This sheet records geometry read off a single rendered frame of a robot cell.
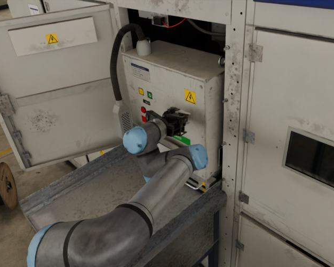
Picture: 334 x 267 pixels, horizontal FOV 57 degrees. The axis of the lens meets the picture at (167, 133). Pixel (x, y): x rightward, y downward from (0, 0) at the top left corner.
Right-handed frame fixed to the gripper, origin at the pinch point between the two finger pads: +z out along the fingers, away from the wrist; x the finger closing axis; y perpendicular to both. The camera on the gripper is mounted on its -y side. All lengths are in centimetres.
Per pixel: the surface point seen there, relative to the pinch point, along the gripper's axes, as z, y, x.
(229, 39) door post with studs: -4.9, 17.7, 29.7
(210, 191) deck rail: 4.5, 13.9, -32.6
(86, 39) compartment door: 1, -52, 24
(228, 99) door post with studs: 0.1, 18.2, 9.3
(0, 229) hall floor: 0, -151, -127
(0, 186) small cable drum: 6, -153, -92
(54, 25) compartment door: -10, -59, 29
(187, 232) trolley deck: -11.1, 12.3, -44.5
